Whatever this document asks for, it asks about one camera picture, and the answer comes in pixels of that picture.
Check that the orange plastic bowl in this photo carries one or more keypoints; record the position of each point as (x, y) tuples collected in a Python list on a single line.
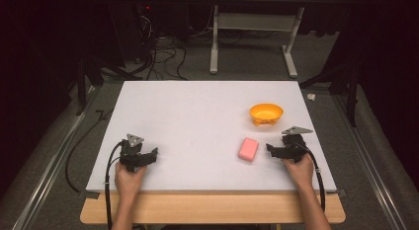
[(266, 113)]

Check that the black metal stand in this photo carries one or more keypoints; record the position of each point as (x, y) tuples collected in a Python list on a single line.
[(86, 78), (346, 82)]

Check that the pink soap bar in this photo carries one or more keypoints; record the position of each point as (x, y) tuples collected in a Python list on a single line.
[(248, 149)]

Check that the person's right hand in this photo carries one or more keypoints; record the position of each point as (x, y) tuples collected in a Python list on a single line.
[(300, 173)]

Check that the crumpled white paper scrap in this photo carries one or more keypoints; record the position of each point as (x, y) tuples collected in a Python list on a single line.
[(311, 97)]

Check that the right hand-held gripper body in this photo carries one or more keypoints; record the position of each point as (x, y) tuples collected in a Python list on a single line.
[(294, 147)]

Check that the white board table cover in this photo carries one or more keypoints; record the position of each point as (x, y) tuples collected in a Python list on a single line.
[(197, 124)]

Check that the aluminium floor rail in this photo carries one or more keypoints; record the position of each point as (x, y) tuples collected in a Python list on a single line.
[(365, 164), (49, 170)]

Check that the white metal desk frame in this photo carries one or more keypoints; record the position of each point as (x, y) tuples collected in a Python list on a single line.
[(252, 21)]

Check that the person's left hand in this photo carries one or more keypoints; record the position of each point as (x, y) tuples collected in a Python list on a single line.
[(126, 181)]

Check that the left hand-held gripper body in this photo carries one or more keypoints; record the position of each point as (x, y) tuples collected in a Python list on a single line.
[(131, 154)]

